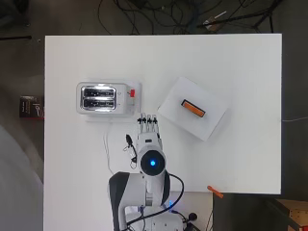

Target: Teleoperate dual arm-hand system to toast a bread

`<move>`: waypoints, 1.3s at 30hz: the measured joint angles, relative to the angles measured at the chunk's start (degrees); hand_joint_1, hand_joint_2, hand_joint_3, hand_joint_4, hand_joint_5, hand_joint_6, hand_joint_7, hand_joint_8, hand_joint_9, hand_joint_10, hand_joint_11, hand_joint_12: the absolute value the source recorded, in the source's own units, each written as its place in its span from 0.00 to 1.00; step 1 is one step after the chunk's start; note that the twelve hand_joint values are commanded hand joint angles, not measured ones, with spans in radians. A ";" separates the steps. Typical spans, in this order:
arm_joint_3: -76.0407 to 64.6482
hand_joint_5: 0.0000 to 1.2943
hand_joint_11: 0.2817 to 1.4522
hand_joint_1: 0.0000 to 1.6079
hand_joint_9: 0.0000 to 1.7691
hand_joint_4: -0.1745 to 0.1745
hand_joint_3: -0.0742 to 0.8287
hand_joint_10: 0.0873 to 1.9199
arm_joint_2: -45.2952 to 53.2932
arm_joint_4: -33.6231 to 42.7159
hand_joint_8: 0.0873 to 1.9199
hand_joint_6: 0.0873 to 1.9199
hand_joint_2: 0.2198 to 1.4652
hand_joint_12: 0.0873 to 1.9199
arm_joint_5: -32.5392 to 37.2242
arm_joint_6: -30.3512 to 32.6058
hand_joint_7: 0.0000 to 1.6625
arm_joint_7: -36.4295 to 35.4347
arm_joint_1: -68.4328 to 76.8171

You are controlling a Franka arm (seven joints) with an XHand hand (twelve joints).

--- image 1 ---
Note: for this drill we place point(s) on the orange slice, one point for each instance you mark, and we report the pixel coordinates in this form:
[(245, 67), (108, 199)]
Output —
[(194, 108)]

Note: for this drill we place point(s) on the red toaster lever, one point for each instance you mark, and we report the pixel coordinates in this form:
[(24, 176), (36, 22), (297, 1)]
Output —
[(132, 93)]

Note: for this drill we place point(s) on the steel toaster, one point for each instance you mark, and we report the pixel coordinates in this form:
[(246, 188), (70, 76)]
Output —
[(99, 97)]

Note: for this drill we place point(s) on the black block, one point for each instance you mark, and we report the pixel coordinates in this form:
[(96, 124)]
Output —
[(183, 103)]

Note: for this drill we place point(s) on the white hanging sheet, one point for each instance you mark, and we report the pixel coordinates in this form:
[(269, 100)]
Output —
[(17, 186)]

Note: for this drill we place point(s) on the cardboard box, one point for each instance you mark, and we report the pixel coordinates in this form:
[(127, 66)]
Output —
[(293, 213)]

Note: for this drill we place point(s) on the orange clamp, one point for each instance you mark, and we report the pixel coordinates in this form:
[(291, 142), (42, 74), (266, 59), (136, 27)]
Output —
[(215, 191)]

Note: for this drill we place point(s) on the white seven-joint robot arm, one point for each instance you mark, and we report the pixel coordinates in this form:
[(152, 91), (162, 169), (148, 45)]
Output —
[(150, 189)]

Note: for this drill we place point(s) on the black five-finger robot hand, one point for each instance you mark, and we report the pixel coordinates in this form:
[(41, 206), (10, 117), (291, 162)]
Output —
[(148, 126)]

